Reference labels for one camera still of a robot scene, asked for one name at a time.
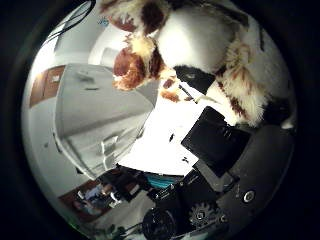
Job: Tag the grey fabric storage container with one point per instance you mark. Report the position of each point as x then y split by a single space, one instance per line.
96 113

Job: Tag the brown and white plush toy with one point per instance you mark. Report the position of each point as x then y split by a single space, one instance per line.
200 40

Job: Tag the seated person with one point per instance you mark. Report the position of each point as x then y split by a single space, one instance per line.
93 198

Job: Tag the brown wooden door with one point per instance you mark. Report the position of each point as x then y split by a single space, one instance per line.
46 85

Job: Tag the white door sign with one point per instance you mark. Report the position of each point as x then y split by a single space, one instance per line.
55 78

